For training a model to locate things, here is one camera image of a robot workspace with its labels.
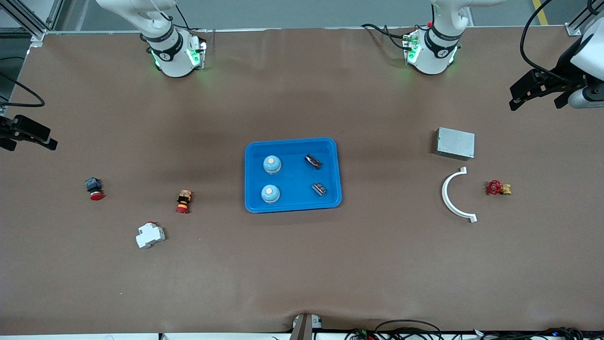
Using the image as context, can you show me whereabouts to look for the red mushroom push button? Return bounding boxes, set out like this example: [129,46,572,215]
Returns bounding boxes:
[85,177,104,201]

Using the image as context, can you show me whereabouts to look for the grey metal box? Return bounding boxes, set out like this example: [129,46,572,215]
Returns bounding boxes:
[435,127,476,161]

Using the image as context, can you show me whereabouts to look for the white circuit breaker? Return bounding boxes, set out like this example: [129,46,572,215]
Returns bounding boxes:
[135,221,166,249]

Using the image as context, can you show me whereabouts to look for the blue plastic tray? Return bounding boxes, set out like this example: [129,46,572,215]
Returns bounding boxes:
[244,137,343,213]

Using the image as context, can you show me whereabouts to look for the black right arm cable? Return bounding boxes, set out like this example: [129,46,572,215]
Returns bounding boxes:
[0,57,46,108]

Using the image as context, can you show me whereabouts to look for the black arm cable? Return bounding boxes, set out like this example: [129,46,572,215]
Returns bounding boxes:
[0,57,46,108]
[519,0,595,85]

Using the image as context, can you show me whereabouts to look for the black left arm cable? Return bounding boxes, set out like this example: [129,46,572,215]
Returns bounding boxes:
[519,0,595,85]

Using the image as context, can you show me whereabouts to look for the aluminium frame profile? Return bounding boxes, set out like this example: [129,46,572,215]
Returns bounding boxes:
[565,0,604,37]
[0,0,64,48]

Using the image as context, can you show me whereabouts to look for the red handle brass valve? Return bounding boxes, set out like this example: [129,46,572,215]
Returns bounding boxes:
[486,179,512,196]

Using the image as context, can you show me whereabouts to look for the white curved plastic bracket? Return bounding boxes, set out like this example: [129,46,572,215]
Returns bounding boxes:
[442,167,478,223]

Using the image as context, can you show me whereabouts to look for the black left base cables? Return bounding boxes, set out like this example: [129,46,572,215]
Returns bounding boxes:
[361,23,409,51]

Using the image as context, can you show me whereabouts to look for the black base cables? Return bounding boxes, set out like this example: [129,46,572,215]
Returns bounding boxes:
[175,5,208,34]
[361,23,409,51]

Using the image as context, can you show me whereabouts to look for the black right base cables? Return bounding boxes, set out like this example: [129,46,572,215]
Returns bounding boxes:
[175,5,208,34]

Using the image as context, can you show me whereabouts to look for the black cable bundle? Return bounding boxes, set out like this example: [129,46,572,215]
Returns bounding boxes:
[344,320,604,340]

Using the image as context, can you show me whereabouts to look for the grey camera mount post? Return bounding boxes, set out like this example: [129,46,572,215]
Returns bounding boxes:
[290,314,322,340]

